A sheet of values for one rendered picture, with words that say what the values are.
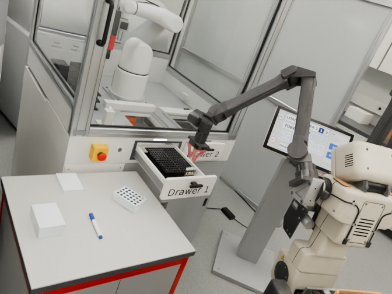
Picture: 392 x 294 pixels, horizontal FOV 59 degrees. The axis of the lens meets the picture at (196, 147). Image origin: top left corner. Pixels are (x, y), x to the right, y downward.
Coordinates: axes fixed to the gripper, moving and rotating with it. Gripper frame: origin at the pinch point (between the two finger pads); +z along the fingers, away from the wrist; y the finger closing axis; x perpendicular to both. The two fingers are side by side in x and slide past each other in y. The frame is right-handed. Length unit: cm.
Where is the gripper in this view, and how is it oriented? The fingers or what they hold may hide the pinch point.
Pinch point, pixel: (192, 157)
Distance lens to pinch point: 164.4
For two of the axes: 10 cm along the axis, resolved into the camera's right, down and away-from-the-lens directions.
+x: 7.7, 0.6, 6.4
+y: 5.3, 5.1, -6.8
